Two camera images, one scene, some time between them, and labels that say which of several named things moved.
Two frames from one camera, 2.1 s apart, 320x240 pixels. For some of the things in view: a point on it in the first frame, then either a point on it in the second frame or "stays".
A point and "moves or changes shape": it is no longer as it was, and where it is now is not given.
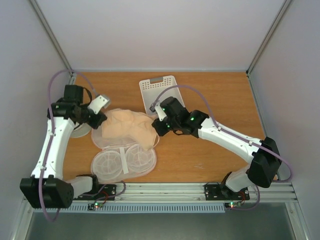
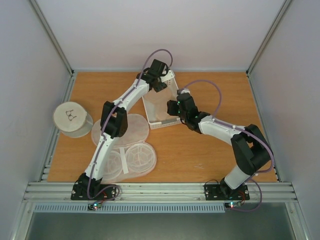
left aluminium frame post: x=72 y=76 stays
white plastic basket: x=155 y=90 stays
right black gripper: x=159 y=127 -> x=172 y=108
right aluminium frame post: x=264 y=44 stays
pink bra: x=137 y=127 moves or changes shape
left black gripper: x=96 y=124 -> x=160 y=87
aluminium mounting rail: x=281 y=192 stays
